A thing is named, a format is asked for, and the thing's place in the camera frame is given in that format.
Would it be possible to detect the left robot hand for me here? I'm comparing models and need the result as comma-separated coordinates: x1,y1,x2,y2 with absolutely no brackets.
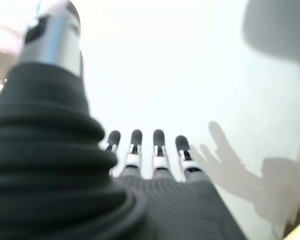
0,0,248,240

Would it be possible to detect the white duvet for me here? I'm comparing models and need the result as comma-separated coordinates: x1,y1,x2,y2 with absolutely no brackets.
0,0,300,240

